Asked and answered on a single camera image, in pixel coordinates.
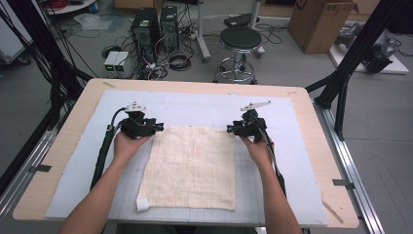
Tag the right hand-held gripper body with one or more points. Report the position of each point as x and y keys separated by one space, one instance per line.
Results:
x=250 y=126

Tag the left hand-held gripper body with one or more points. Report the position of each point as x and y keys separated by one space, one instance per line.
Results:
x=136 y=126

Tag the cream cloth with white tag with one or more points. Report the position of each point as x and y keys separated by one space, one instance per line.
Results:
x=191 y=169

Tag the person's left hand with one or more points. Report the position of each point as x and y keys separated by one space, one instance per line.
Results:
x=126 y=148

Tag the person's right hand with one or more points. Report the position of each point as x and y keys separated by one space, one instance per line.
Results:
x=261 y=152

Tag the white grid mat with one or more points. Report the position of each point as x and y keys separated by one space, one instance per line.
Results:
x=195 y=107

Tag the white power supply unit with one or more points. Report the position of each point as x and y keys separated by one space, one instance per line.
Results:
x=121 y=61
x=110 y=60

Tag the black round stool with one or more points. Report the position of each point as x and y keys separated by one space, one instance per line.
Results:
x=240 y=37

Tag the large black computer tower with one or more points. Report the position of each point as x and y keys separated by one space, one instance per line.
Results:
x=145 y=32

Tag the slim black computer tower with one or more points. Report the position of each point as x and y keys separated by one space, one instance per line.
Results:
x=169 y=27

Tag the white desk leg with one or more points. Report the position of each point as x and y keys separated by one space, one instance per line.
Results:
x=256 y=13
x=202 y=32

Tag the grey tape piece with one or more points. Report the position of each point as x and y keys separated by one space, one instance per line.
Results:
x=40 y=168
x=343 y=184

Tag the clear plastic bag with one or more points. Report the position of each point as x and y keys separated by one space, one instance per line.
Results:
x=92 y=22

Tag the thin wooden strip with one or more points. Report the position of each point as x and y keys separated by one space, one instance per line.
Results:
x=332 y=212

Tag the brown cardboard box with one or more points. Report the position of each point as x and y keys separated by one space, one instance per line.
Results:
x=319 y=26

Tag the white round table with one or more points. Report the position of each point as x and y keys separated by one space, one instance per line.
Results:
x=74 y=7

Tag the grey robot part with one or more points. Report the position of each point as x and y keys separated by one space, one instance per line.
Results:
x=349 y=34

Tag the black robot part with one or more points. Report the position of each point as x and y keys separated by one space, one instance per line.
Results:
x=378 y=60

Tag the white cabinet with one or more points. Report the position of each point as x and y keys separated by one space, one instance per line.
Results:
x=13 y=35

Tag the white floor board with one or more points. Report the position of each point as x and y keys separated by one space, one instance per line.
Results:
x=397 y=66

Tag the aluminium rail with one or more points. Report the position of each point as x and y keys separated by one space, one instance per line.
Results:
x=344 y=156
x=35 y=152

